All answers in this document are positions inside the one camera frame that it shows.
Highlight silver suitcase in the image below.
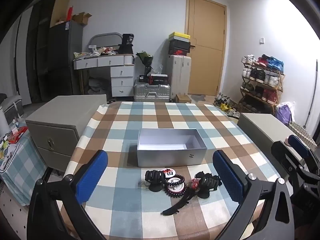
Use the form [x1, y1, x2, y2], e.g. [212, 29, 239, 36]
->
[133, 83, 171, 103]

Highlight wooden door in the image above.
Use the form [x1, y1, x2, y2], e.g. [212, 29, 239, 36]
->
[185, 0, 227, 96]

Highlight grey arched mirror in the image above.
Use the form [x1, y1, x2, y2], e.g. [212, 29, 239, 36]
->
[89, 32, 123, 53]

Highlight white desk with drawers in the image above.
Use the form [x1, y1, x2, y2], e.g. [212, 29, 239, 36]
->
[73, 54, 135, 97]

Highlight woven basket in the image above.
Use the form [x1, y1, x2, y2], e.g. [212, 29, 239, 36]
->
[290, 121, 318, 150]

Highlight black bead bracelet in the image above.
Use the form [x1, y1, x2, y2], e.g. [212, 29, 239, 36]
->
[166, 176, 186, 188]

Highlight clutter on desk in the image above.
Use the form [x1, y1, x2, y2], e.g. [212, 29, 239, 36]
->
[74, 45, 119, 58]

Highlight open cardboard box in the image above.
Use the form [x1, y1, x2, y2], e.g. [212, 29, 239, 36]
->
[72, 12, 92, 26]

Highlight silver cardboard box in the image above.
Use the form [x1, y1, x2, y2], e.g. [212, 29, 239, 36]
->
[137, 129, 207, 167]

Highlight blue checked cloth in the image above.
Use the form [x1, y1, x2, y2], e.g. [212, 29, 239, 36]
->
[0, 132, 48, 205]

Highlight wooden shoe rack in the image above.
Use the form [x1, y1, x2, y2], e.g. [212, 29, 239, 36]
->
[240, 60, 285, 114]

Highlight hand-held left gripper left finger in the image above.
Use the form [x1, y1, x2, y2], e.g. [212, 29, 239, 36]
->
[27, 150, 108, 240]

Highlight black boot box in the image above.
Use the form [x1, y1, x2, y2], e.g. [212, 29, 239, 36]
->
[117, 33, 134, 55]

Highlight black hair claw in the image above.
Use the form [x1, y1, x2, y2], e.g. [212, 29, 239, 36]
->
[195, 171, 222, 197]
[144, 170, 167, 192]

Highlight grey cabinet with drawers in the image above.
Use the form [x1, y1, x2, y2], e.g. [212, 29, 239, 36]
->
[25, 95, 108, 173]

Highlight beige upright suitcase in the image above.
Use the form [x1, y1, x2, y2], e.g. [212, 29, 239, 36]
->
[168, 54, 192, 100]

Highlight black box with red stripe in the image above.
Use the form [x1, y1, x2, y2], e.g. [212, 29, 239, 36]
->
[149, 74, 168, 85]

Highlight dark wardrobe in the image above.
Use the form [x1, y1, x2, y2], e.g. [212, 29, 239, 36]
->
[15, 0, 60, 103]

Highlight white perforated board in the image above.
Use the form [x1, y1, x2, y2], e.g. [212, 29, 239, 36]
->
[0, 182, 33, 240]

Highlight dark grey fridge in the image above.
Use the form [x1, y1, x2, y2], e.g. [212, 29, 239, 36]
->
[49, 21, 83, 98]

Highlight flat cardboard sheet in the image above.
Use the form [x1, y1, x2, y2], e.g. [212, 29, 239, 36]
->
[49, 0, 71, 28]

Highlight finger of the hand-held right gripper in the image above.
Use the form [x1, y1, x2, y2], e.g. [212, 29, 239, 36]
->
[271, 141, 313, 180]
[288, 135, 320, 173]

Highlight purple bag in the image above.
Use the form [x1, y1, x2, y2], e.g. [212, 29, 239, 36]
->
[276, 102, 293, 125]

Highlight dark wrapped flower bouquet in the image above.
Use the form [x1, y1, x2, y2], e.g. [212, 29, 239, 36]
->
[136, 51, 153, 74]

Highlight black and red shoe box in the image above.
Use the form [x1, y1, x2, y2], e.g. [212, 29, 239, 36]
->
[169, 48, 190, 56]

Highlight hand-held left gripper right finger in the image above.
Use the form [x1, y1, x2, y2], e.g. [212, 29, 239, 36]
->
[212, 150, 295, 240]

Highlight pile of shoes on floor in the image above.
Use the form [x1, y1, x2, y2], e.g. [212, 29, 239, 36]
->
[213, 92, 242, 118]

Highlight rows of shoes on rack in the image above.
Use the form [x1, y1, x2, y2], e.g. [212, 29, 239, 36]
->
[241, 54, 285, 102]

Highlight long black hair clip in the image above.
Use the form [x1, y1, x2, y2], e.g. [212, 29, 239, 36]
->
[162, 191, 200, 217]

